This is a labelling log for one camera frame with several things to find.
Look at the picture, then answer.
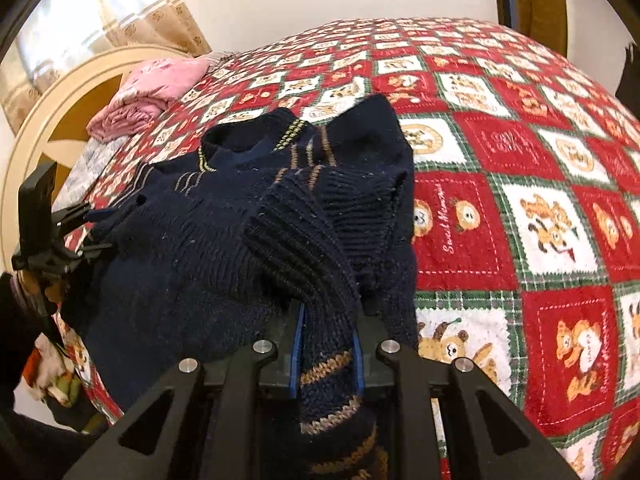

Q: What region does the cream wooden headboard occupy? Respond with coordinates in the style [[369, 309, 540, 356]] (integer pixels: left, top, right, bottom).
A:
[[0, 45, 173, 273]]

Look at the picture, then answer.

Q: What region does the colourful printed cloth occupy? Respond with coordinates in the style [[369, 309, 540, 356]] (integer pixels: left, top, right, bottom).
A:
[[22, 332, 89, 409]]

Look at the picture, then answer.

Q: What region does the pink folded quilt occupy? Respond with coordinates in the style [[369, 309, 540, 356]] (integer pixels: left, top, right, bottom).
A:
[[87, 57, 211, 142]]

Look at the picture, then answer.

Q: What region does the navy patterned knit sweater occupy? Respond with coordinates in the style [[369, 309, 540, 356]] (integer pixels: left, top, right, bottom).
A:
[[82, 94, 419, 480]]

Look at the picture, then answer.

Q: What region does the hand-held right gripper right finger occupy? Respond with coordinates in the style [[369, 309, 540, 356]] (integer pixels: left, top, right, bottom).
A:
[[352, 311, 571, 480]]

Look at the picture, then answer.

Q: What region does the red checked printed blanket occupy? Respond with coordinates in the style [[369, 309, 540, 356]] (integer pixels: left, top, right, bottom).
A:
[[52, 17, 640, 480]]

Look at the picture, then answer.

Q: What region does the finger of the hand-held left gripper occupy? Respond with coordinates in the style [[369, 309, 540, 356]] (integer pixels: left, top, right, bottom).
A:
[[52, 202, 109, 229], [64, 242, 116, 264]]

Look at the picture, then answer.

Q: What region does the brown wooden door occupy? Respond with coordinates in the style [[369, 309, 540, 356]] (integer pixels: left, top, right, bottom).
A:
[[502, 0, 574, 57]]

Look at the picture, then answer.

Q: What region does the grey floral quilt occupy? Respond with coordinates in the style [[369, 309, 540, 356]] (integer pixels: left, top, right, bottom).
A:
[[52, 137, 126, 211]]

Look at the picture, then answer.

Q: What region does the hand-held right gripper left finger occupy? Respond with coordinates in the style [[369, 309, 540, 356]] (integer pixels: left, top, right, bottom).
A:
[[62, 305, 307, 480]]

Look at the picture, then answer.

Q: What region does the beige patterned curtain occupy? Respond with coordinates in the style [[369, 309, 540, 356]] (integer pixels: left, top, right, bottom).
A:
[[0, 0, 213, 117]]

